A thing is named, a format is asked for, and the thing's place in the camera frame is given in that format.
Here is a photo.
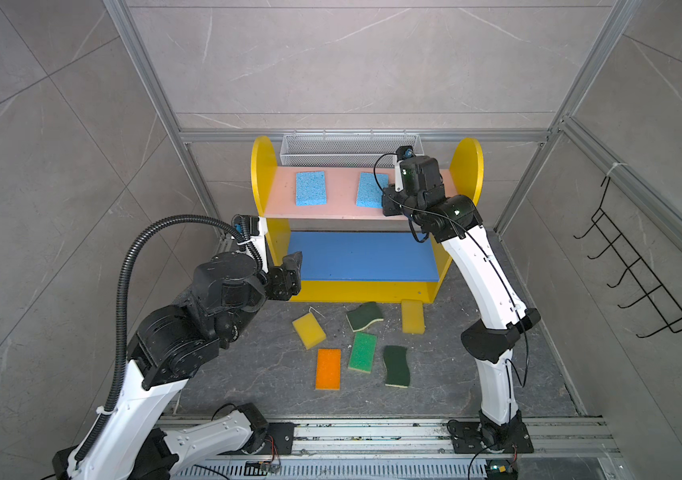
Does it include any light blue sponge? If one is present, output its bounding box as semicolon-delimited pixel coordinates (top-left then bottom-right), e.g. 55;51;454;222
295;171;327;207

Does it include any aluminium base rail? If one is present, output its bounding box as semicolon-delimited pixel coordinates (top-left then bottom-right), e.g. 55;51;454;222
174;417;633;479

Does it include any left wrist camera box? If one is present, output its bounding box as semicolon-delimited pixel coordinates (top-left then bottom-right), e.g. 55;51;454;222
191;252;266;317

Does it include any yellow rectangular sponge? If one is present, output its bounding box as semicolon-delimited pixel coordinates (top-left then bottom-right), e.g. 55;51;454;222
401;299;426;335

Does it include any black corrugated cable hose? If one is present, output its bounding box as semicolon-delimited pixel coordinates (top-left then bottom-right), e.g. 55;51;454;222
73;214;264;463

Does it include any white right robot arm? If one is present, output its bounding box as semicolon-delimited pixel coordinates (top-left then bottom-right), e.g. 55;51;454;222
382;186;541;452

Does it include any blue lower shelf board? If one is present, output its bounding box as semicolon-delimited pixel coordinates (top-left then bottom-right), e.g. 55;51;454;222
288;231;439;282

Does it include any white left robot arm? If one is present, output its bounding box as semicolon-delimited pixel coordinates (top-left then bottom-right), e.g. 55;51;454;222
52;251;303;479

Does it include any yellow shelf unit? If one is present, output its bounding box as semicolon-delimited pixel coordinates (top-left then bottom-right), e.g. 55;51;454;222
250;135;486;305

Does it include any dark green wavy sponge front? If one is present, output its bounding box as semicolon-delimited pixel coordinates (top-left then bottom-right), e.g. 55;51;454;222
383;345;411;388

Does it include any bright green sponge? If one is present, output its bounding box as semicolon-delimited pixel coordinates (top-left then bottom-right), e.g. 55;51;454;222
348;332;377;373

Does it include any dark green wavy sponge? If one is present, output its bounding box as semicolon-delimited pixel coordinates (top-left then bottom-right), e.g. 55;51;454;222
383;345;411;388
346;302;384;332

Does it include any white wire mesh basket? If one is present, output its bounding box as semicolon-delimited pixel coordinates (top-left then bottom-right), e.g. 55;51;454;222
279;133;424;168

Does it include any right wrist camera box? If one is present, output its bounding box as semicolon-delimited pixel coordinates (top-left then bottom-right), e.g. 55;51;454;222
395;146;445;196

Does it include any black wire hook rack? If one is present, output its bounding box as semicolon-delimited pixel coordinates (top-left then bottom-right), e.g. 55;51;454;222
573;176;682;339

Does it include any orange sponge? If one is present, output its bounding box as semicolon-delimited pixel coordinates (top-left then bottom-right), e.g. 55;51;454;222
315;349;341;391

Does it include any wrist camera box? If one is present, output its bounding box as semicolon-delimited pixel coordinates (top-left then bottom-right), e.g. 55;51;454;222
191;252;266;317
395;146;445;196

